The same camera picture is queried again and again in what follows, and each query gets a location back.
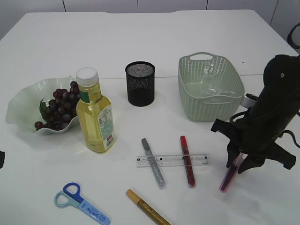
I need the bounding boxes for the pink safety scissors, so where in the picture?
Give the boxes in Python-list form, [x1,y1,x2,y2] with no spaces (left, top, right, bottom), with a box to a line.
[219,153,245,193]

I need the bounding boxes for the blue safety scissors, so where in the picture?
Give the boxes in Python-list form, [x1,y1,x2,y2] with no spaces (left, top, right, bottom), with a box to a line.
[54,182,111,225]

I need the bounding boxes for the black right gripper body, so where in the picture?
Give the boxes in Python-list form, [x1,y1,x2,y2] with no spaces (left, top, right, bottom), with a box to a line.
[211,118,296,170]

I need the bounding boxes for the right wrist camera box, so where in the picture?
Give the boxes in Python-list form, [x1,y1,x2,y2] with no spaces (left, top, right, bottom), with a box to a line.
[240,93,258,108]

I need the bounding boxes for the gold glitter pen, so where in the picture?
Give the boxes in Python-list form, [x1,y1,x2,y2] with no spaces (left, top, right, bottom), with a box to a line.
[126,189,171,225]

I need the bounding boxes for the clear plastic ruler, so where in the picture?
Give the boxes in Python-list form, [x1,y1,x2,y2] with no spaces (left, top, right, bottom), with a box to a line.
[135,154,210,167]

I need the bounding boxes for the green wavy plastic plate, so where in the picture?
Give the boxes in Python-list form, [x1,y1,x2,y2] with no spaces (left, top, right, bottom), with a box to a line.
[6,77,79,135]

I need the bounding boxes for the silver glitter pen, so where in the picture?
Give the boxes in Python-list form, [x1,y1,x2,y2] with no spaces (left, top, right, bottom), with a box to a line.
[142,138,165,189]

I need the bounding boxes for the purple artificial grape bunch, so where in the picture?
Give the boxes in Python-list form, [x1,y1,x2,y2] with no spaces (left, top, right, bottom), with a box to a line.
[34,81,81,131]

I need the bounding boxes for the green plastic woven basket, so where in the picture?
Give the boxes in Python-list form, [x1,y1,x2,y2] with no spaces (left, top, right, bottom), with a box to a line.
[178,52,245,122]

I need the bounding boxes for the yellow oil bottle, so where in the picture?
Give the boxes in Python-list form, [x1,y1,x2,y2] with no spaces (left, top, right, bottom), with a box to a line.
[76,67,116,153]

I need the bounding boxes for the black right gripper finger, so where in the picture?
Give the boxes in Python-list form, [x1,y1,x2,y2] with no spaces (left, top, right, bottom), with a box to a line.
[226,144,241,168]
[238,154,265,174]

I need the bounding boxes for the black mesh pen holder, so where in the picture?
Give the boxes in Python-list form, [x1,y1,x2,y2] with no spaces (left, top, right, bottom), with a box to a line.
[125,61,155,107]

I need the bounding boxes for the red glitter pen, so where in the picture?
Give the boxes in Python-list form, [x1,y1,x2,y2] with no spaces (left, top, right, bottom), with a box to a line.
[180,135,195,188]

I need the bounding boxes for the black cable loop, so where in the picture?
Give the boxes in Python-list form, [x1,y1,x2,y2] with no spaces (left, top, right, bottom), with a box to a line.
[287,22,300,49]

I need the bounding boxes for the clear plastic sheet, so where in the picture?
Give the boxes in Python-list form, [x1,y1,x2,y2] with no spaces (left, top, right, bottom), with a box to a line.
[201,59,236,97]

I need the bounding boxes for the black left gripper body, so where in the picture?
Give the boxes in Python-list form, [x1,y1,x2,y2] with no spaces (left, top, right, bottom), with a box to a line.
[0,151,5,169]

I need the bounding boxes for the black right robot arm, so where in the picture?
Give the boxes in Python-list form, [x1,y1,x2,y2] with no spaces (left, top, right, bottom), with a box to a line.
[211,55,300,173]

